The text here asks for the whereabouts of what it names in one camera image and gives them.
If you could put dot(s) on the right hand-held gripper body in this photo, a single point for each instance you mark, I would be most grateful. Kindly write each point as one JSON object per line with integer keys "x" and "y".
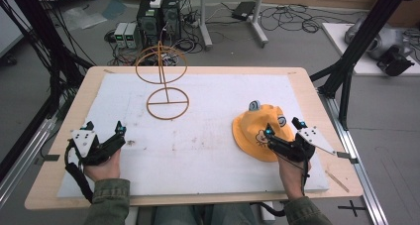
{"x": 297, "y": 149}

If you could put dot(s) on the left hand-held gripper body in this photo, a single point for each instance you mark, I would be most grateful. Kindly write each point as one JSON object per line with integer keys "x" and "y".
{"x": 85, "y": 142}

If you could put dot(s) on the white foam mat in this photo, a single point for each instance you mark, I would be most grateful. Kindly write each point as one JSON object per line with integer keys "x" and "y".
{"x": 198, "y": 145}

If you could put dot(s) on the white stand leg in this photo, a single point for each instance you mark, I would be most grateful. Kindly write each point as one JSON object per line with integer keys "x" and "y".
{"x": 204, "y": 23}
{"x": 259, "y": 20}

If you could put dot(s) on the yellow bucket hat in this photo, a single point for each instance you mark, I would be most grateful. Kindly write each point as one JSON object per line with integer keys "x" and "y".
{"x": 252, "y": 129}

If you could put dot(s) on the grey power supply unit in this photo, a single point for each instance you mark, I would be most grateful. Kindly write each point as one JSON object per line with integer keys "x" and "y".
{"x": 120, "y": 35}
{"x": 132, "y": 36}

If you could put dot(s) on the small white device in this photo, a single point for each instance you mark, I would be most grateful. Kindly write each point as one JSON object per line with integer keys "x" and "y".
{"x": 156, "y": 0}

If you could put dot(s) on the thin wooden stick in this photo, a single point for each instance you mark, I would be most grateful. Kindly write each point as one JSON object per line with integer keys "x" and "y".
{"x": 336, "y": 181}

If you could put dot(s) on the white floor board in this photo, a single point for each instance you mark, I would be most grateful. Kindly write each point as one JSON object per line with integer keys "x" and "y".
{"x": 340, "y": 43}

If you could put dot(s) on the black tape piece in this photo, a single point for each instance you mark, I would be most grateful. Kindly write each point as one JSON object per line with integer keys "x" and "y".
{"x": 51, "y": 158}
{"x": 346, "y": 156}

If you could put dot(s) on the grey and black machine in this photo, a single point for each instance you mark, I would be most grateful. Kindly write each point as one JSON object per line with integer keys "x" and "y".
{"x": 384, "y": 43}

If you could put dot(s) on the black metal frame post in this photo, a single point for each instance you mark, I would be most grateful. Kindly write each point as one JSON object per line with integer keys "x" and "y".
{"x": 360, "y": 40}
{"x": 36, "y": 30}

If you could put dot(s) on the person's right hand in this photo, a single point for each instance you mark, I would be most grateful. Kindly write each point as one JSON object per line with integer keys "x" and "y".
{"x": 294, "y": 178}

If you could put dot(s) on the person's legs in jeans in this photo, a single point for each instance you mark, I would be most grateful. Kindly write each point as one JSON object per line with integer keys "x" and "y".
{"x": 204, "y": 215}

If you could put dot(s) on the black computer tower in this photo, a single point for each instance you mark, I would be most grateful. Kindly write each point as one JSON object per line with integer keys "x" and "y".
{"x": 171, "y": 18}
{"x": 149, "y": 23}

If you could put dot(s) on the flat black box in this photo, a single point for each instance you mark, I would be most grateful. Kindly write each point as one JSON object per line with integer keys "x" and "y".
{"x": 243, "y": 10}

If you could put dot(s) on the person's left hand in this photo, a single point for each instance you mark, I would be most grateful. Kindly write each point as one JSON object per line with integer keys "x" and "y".
{"x": 105, "y": 168}

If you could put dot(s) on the clear plastic sheet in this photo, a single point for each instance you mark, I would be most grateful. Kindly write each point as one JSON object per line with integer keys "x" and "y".
{"x": 84, "y": 18}

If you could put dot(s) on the aluminium rail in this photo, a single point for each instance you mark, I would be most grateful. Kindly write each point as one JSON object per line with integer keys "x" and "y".
{"x": 360, "y": 172}
{"x": 23, "y": 165}

